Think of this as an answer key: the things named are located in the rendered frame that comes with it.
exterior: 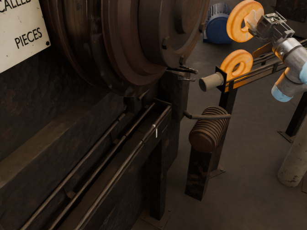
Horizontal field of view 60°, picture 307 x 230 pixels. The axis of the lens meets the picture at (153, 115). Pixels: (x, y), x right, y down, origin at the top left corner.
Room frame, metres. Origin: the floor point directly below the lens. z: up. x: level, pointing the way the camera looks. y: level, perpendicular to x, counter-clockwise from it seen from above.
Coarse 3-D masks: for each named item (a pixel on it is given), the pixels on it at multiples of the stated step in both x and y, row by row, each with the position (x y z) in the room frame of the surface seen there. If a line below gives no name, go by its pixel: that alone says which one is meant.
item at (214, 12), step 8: (216, 8) 2.82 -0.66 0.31; (224, 8) 2.80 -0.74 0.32; (208, 16) 2.74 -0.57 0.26; (216, 16) 2.58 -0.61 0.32; (224, 16) 2.56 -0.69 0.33; (208, 24) 2.57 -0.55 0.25; (216, 24) 2.54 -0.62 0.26; (224, 24) 2.53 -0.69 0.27; (208, 32) 2.55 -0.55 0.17; (216, 32) 2.54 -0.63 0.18; (224, 32) 2.53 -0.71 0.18; (208, 40) 2.68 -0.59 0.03; (216, 40) 2.54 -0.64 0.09; (224, 40) 2.52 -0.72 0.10
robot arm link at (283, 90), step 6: (282, 78) 0.76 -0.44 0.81; (288, 78) 0.74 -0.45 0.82; (276, 84) 0.78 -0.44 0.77; (282, 84) 0.75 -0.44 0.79; (288, 84) 0.74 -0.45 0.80; (294, 84) 0.73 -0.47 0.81; (300, 84) 0.73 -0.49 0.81; (306, 84) 0.76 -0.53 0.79; (276, 90) 0.77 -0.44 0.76; (282, 90) 0.75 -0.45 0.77; (288, 90) 0.74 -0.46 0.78; (294, 90) 0.73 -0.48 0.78; (300, 90) 0.75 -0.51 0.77; (306, 90) 0.76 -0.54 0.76; (276, 96) 0.76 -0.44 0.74; (282, 96) 0.75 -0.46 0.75; (288, 96) 0.74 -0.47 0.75
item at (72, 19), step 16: (64, 0) 0.47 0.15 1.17; (80, 0) 0.45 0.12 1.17; (96, 0) 0.45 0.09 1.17; (64, 16) 0.46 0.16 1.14; (80, 16) 0.45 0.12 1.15; (96, 16) 0.45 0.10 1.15; (80, 32) 0.45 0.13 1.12; (96, 32) 0.44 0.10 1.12; (80, 48) 0.45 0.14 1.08; (96, 48) 0.44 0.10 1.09; (80, 64) 0.47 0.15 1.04; (96, 64) 0.43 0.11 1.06; (96, 80) 0.49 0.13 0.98; (112, 80) 0.47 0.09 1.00; (128, 96) 0.51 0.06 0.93
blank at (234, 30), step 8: (248, 0) 1.02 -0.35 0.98; (240, 8) 0.98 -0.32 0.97; (248, 8) 1.00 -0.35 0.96; (256, 8) 1.01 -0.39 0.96; (232, 16) 0.98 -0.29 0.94; (240, 16) 0.98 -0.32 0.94; (232, 24) 0.97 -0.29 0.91; (240, 24) 0.98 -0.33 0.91; (232, 32) 0.97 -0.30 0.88; (240, 32) 0.99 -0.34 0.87; (248, 32) 1.00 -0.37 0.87; (240, 40) 0.99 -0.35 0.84
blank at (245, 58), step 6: (234, 54) 0.99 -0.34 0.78; (240, 54) 0.99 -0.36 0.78; (246, 54) 1.00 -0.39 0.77; (228, 60) 0.98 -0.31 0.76; (234, 60) 0.98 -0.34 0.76; (240, 60) 0.99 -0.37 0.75; (246, 60) 1.01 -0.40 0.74; (252, 60) 1.02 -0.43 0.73; (222, 66) 0.98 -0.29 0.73; (228, 66) 0.96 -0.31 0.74; (234, 66) 0.98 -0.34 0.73; (240, 66) 1.03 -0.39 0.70; (246, 66) 1.01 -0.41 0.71; (228, 72) 0.97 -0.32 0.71; (234, 72) 1.02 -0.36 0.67; (240, 72) 1.01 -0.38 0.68; (246, 72) 1.01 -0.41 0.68; (228, 78) 0.97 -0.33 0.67
